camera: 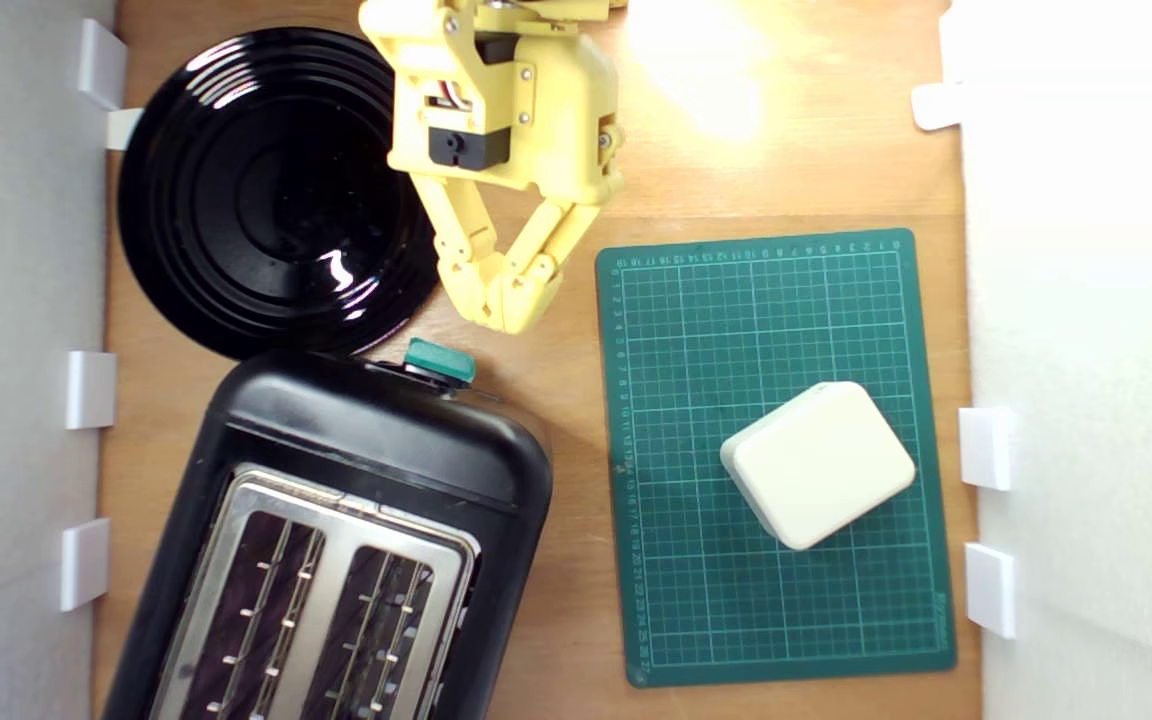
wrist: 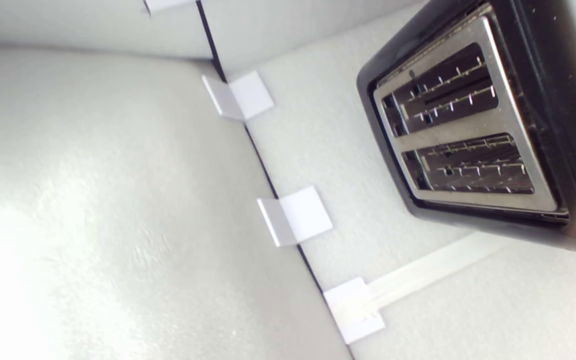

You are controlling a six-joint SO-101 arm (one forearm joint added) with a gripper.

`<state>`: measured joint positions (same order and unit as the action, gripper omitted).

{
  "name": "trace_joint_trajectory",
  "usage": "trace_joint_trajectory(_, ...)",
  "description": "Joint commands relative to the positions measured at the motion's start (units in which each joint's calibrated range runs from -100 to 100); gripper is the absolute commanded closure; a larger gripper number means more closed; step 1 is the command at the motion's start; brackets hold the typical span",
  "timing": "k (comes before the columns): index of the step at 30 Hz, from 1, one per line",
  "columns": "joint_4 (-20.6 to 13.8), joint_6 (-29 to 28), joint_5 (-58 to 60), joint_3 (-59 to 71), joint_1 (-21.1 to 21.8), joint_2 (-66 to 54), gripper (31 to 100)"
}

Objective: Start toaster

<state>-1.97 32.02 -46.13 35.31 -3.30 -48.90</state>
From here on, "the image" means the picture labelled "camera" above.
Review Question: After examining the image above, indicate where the green toaster lever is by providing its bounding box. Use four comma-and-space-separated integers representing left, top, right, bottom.
403, 337, 478, 390

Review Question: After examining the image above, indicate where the black two-slot toaster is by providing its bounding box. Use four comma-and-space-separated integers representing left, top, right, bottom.
101, 350, 554, 720

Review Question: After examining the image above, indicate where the green cutting mat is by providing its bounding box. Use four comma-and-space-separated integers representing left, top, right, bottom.
594, 228, 959, 689

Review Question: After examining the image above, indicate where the black round plate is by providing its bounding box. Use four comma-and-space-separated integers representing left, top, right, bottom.
118, 27, 443, 361

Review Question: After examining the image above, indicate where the white rounded block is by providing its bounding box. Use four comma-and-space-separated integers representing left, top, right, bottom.
719, 380, 917, 552

